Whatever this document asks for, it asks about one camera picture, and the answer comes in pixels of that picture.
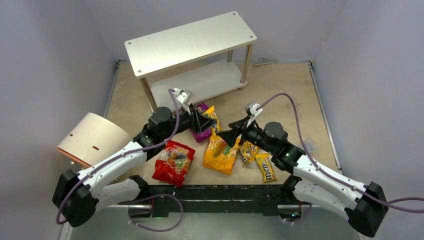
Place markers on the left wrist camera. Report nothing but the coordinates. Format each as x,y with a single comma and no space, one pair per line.
184,97

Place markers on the orange gummy candy bag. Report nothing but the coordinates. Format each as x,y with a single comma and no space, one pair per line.
219,156

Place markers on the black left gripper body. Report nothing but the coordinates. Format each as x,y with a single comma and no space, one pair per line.
193,117

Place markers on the grey bracket at wall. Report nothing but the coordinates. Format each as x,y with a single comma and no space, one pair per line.
265,61

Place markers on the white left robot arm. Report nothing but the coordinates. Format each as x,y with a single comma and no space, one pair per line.
79,195

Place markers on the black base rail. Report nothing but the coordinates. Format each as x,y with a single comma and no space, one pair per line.
267,200

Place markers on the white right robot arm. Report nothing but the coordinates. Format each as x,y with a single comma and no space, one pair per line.
312,182

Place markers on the red gummy candy bag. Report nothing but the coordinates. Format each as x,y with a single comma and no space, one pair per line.
173,164

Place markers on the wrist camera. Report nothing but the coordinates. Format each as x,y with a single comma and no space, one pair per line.
184,97
253,109

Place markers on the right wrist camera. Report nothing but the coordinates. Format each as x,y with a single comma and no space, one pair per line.
253,109

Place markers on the white cylindrical lamp shade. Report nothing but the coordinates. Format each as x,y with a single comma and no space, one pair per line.
93,140

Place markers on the white two-tier shelf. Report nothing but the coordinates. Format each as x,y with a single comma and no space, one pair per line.
158,52

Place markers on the purple gummy candy bag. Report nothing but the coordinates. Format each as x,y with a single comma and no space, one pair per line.
202,107

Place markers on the yellow M&M candy bag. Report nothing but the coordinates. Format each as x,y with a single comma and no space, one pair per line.
216,126

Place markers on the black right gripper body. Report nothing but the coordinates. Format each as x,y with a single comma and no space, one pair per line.
243,130

